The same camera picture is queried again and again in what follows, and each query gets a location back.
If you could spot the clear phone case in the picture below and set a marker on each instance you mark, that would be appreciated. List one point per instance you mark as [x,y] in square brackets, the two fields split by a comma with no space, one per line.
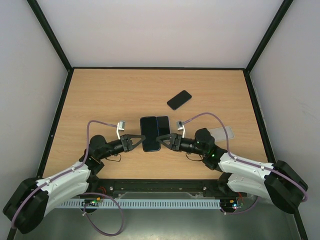
[221,134]

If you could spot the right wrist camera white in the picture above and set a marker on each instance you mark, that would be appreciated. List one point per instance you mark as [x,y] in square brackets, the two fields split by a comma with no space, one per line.
[181,128]

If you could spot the black aluminium frame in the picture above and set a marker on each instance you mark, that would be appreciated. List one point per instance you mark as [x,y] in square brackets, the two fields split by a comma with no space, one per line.
[41,18]

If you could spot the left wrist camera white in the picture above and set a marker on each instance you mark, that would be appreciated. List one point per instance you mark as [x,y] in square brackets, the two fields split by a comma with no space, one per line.
[120,127]

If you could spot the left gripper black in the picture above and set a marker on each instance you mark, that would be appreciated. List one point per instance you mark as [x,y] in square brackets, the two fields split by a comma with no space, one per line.
[127,137]

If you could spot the light blue slotted cable duct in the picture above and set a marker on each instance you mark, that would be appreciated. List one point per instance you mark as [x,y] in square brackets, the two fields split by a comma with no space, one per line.
[210,204]

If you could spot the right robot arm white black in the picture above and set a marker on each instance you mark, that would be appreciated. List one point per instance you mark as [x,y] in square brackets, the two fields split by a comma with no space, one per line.
[226,162]

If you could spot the silver white phone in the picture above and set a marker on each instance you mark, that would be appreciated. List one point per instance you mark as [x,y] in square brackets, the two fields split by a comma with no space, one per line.
[163,125]

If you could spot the blue phone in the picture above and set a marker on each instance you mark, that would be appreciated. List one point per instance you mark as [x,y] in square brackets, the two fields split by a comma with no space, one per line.
[149,129]

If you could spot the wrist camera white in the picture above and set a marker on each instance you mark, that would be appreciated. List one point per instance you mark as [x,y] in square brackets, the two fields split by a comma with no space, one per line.
[181,128]
[120,127]

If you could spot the lilac phone case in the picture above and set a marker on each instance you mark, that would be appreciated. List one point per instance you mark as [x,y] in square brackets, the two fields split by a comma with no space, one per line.
[170,125]

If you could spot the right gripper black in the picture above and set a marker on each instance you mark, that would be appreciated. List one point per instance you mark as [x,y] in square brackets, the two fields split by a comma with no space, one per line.
[176,142]

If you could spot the dark blue phone screen up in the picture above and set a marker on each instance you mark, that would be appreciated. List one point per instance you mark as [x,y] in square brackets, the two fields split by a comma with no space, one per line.
[178,100]

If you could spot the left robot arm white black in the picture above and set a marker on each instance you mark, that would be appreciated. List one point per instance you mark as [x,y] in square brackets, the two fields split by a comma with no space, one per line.
[34,198]

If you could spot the black front mounting rail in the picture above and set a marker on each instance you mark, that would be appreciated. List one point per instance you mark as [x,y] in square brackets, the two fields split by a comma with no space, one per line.
[160,186]

